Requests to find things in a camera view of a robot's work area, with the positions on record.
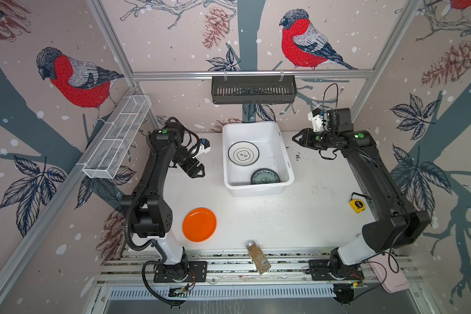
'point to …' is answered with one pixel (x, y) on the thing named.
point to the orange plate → (199, 224)
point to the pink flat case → (388, 273)
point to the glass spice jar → (260, 261)
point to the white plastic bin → (266, 136)
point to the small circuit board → (178, 292)
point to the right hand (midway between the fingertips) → (293, 139)
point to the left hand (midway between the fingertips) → (194, 167)
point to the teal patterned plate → (265, 176)
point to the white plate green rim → (243, 153)
